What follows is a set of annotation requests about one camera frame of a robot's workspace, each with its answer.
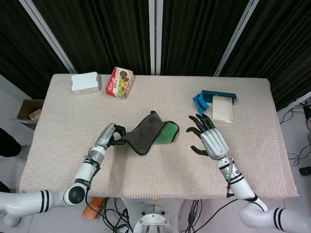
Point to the dark grey cloth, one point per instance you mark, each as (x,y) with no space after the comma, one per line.
(151,134)

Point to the white cardboard box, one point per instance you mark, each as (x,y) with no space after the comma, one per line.
(85,83)

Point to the brown cardboard carton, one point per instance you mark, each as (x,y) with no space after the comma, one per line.
(30,112)

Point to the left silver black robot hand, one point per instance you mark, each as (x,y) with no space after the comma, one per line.
(107,137)

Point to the red green snack box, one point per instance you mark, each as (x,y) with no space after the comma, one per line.
(119,82)

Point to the black round device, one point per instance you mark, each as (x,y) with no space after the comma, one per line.
(305,171)

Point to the black curtain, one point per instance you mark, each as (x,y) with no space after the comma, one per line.
(102,34)

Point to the grey metal frame post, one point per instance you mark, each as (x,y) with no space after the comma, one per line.
(234,36)
(155,36)
(47,35)

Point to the beige woven tablecloth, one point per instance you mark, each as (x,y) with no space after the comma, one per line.
(155,136)

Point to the blue snack packet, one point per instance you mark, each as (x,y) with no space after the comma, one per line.
(199,102)

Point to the cream flat box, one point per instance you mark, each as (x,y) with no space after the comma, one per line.
(222,109)

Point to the teal rectangular box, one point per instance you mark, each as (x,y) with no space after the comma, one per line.
(218,94)

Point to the black object at edge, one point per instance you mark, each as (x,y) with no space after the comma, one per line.
(8,143)

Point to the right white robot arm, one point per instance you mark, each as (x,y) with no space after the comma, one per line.
(245,189)

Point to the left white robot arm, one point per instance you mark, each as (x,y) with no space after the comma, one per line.
(60,189)

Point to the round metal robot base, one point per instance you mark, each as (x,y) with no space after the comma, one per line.
(151,223)

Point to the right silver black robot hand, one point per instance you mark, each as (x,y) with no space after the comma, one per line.
(215,143)

